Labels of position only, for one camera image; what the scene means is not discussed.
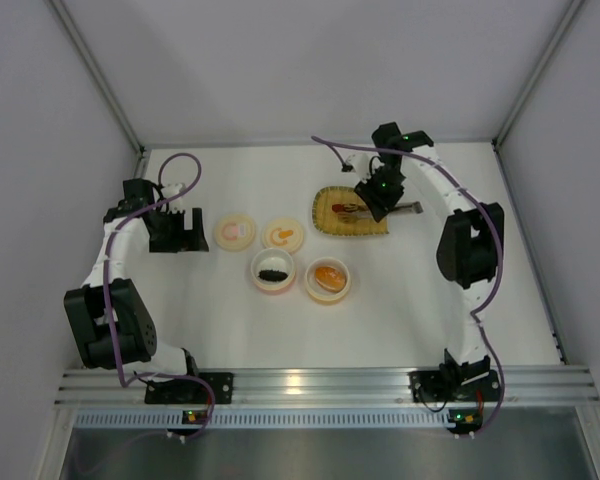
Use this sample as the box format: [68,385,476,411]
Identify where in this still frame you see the bamboo woven tray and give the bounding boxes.
[311,186,389,237]

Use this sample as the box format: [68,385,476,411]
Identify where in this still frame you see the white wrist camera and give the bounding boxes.
[161,183,186,212]
[341,153,373,180]

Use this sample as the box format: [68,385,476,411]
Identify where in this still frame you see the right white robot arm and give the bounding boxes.
[353,122,505,403]

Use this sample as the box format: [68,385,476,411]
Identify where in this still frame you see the cream lid orange handle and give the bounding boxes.
[261,217,304,254]

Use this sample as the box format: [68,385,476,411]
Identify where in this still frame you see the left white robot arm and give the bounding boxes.
[63,179,209,387]

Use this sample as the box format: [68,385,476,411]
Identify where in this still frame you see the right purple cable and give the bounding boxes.
[311,134,506,441]

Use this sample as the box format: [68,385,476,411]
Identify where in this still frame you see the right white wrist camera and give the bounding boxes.
[341,153,373,180]

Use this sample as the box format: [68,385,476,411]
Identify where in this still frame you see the cream lid pink handle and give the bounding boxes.
[213,213,257,252]

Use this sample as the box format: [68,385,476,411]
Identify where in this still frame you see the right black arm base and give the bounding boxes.
[408,350,502,405]

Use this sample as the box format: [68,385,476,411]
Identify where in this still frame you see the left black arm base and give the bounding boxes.
[144,372,234,405]

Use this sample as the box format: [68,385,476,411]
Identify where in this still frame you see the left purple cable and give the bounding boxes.
[102,152,216,441]

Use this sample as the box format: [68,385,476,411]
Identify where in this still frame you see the sesame bun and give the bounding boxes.
[314,266,347,293]

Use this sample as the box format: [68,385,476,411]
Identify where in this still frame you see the pink lunch box bowl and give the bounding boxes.
[250,248,297,295]

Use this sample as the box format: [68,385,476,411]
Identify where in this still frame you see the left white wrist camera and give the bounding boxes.
[161,183,186,212]

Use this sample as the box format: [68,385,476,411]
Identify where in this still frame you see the slotted cable duct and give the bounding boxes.
[74,408,454,430]

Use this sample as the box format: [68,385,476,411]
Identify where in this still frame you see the aluminium mounting rail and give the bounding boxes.
[54,365,600,409]

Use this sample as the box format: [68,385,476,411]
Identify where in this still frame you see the orange lunch box bowl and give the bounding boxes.
[304,257,352,305]

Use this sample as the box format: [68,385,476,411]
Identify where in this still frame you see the purple cable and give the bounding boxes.
[311,134,506,441]
[102,152,216,441]

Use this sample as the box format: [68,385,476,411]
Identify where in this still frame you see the metal tongs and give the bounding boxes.
[335,201,424,224]

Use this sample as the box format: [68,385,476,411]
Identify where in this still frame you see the black seaweed piece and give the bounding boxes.
[258,269,288,283]

